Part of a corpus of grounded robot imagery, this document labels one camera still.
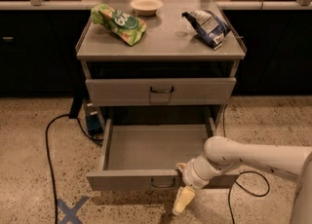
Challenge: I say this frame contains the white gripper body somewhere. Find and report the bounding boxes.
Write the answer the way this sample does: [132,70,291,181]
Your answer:
[176,155,221,190]

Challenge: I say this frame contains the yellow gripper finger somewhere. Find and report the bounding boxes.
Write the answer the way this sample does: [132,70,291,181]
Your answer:
[173,186,195,215]

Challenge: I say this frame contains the grey drawer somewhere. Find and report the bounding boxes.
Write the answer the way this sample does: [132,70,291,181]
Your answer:
[86,78,236,106]
[85,117,242,192]

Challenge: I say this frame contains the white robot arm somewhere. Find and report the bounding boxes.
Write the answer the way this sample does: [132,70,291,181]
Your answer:
[173,136,312,224]

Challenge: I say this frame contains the grey drawer cabinet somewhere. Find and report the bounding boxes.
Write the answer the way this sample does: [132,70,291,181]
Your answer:
[77,0,246,130]

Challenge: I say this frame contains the grey top drawer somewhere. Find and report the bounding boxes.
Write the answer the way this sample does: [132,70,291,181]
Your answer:
[86,78,236,106]

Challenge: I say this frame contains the blue power box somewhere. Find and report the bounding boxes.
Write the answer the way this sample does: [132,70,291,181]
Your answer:
[84,101,103,136]

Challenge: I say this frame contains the blue tape cross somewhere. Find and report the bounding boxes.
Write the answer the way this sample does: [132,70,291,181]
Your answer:
[58,196,89,224]

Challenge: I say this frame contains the blue chip bag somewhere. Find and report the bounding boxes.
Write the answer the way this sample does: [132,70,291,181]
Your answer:
[182,10,231,50]

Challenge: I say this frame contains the green chip bag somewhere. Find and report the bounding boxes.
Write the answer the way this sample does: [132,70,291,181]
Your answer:
[91,4,147,46]

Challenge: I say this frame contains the white paper bowl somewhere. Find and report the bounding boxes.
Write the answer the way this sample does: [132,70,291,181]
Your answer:
[131,0,163,17]

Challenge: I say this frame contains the dark counter cabinets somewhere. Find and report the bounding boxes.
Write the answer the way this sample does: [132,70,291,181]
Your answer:
[0,8,312,97]

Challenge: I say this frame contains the black cable right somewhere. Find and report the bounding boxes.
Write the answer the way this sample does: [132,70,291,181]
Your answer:
[221,104,271,224]

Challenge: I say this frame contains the black cable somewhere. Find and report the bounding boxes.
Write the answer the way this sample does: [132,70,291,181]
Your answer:
[221,104,271,224]
[44,113,108,224]

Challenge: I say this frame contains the black cable left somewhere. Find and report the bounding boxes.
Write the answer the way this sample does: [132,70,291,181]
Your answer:
[44,113,108,224]

